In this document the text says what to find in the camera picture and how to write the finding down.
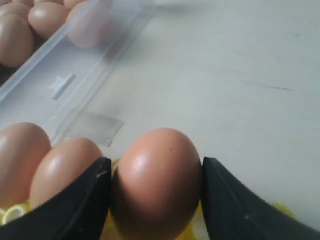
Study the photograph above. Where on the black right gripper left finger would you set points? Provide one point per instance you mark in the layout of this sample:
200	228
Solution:
79	212

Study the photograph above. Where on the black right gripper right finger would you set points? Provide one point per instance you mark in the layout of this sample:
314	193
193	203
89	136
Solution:
233	212

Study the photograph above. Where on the brown egg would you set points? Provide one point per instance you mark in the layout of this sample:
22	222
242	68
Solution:
60	2
70	4
60	167
156	187
93	22
16	41
22	148
17	9
46	18
29	3

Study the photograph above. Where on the yellow plastic egg tray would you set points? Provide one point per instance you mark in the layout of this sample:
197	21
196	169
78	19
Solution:
19	211

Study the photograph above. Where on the clear tape strip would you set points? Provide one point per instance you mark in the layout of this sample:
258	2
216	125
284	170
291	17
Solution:
96	127

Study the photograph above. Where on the clear plastic egg bin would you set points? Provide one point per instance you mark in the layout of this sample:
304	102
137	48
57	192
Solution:
61	79

